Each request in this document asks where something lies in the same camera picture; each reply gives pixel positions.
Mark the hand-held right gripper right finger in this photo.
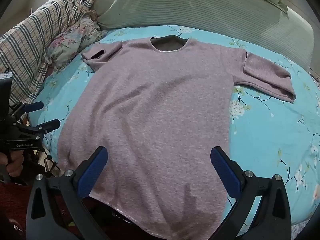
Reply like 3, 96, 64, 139
210, 146, 292, 240

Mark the pink knit shirt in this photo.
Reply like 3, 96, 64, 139
57, 35, 297, 238

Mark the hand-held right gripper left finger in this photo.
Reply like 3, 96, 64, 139
26, 146, 110, 240

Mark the red cloth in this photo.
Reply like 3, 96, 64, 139
0, 182, 83, 240

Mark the person's left hand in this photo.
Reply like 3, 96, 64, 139
0, 151, 25, 179

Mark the plaid blanket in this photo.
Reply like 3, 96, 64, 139
0, 0, 110, 105

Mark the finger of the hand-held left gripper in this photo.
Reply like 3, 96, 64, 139
15, 119, 61, 137
10, 102, 44, 117

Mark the floral pillow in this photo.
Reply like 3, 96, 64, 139
46, 17, 108, 71

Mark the blue floral bedsheet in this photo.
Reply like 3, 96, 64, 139
26, 25, 320, 238

